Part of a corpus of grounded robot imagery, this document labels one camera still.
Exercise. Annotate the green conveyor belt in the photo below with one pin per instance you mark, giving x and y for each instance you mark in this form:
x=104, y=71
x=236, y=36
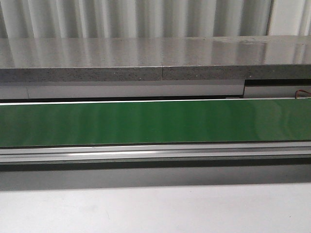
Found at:
x=152, y=122

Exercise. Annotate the aluminium conveyor front rail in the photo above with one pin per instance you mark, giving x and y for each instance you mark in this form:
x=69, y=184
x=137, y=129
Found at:
x=170, y=151

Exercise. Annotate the grey stone countertop slab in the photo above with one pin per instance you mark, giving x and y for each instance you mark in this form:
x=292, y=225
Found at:
x=155, y=59

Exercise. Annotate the white conveyor rear panel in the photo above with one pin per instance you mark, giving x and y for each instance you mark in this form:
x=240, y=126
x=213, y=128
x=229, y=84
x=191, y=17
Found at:
x=154, y=89

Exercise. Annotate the white corrugated curtain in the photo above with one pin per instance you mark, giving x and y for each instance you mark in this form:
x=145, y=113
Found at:
x=152, y=18

